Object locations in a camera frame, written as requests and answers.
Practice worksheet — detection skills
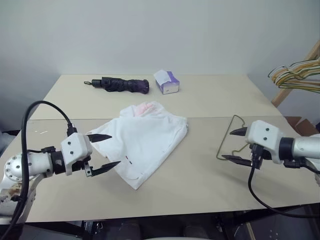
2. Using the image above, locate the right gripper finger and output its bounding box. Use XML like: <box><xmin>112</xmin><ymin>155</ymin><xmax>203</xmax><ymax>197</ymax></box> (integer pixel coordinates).
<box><xmin>221</xmin><ymin>154</ymin><xmax>252</xmax><ymax>168</ymax></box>
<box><xmin>229</xmin><ymin>126</ymin><xmax>249</xmax><ymax>137</ymax></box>

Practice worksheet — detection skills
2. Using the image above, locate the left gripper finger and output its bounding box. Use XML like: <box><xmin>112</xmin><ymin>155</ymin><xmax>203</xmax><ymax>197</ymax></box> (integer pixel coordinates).
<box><xmin>86</xmin><ymin>134</ymin><xmax>113</xmax><ymax>144</ymax></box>
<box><xmin>90</xmin><ymin>161</ymin><xmax>122</xmax><ymax>178</ymax></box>

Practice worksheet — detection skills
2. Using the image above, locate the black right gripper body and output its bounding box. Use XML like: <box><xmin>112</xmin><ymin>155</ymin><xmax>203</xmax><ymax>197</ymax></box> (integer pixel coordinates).
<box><xmin>247</xmin><ymin>143</ymin><xmax>273</xmax><ymax>171</ymax></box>

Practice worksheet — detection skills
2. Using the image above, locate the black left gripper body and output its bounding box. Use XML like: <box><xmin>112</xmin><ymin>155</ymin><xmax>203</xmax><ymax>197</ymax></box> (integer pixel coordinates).
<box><xmin>70</xmin><ymin>154</ymin><xmax>95</xmax><ymax>178</ymax></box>

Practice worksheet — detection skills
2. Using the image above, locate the olive green wire hanger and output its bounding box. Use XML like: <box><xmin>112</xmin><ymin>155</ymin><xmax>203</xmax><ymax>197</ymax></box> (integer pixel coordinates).
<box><xmin>215</xmin><ymin>114</ymin><xmax>251</xmax><ymax>161</ymax></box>

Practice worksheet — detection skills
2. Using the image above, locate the white garment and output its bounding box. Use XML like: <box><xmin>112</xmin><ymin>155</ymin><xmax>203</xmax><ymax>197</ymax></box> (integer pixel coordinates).
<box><xmin>87</xmin><ymin>100</ymin><xmax>189</xmax><ymax>190</ymax></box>

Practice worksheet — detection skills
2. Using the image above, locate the brown cardboard box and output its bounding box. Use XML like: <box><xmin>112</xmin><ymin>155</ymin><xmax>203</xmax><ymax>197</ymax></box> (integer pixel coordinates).
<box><xmin>284</xmin><ymin>115</ymin><xmax>320</xmax><ymax>138</ymax></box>

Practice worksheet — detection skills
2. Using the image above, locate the black folded umbrella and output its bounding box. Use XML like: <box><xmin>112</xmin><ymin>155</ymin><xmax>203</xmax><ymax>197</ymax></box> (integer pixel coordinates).
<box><xmin>83</xmin><ymin>77</ymin><xmax>151</xmax><ymax>95</ymax></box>

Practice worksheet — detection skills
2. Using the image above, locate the wooden rack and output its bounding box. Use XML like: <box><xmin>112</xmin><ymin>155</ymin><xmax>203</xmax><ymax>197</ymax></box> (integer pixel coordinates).
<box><xmin>271</xmin><ymin>38</ymin><xmax>320</xmax><ymax>109</ymax></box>

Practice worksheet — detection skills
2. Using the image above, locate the bundle of coloured hangers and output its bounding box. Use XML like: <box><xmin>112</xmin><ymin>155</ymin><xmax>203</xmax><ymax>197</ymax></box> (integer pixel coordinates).
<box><xmin>274</xmin><ymin>62</ymin><xmax>320</xmax><ymax>95</ymax></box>

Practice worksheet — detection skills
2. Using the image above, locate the grey perforated metal panel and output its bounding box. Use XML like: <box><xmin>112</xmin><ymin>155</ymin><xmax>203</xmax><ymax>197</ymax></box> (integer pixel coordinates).
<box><xmin>246</xmin><ymin>208</ymin><xmax>320</xmax><ymax>240</ymax></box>

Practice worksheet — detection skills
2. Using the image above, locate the purple tissue box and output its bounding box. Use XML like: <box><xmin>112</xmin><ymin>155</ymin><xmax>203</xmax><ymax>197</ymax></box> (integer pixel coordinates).
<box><xmin>153</xmin><ymin>69</ymin><xmax>182</xmax><ymax>96</ymax></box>

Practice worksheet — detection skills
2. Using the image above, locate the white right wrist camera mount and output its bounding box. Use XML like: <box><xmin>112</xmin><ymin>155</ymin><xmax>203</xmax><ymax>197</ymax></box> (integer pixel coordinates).
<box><xmin>244</xmin><ymin>119</ymin><xmax>286</xmax><ymax>165</ymax></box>

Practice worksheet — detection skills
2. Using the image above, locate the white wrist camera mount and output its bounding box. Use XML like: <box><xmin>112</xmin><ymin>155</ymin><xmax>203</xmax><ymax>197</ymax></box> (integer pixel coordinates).
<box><xmin>60</xmin><ymin>132</ymin><xmax>93</xmax><ymax>176</ymax></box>
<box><xmin>244</xmin><ymin>119</ymin><xmax>286</xmax><ymax>165</ymax></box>

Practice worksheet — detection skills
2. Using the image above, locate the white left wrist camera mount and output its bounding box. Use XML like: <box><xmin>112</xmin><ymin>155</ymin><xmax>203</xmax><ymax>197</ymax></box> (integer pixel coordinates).
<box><xmin>60</xmin><ymin>132</ymin><xmax>93</xmax><ymax>176</ymax></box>

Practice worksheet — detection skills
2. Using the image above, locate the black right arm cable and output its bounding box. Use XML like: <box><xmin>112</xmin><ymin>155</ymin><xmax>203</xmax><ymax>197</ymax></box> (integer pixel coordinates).
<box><xmin>247</xmin><ymin>147</ymin><xmax>320</xmax><ymax>219</ymax></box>

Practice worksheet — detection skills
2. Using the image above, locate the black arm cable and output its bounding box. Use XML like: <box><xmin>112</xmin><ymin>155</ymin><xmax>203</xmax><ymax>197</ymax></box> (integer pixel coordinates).
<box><xmin>0</xmin><ymin>100</ymin><xmax>78</xmax><ymax>240</ymax></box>
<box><xmin>247</xmin><ymin>147</ymin><xmax>320</xmax><ymax>219</ymax></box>

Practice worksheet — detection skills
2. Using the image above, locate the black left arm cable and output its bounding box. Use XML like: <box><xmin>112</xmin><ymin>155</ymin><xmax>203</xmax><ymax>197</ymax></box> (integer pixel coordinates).
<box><xmin>0</xmin><ymin>100</ymin><xmax>78</xmax><ymax>240</ymax></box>

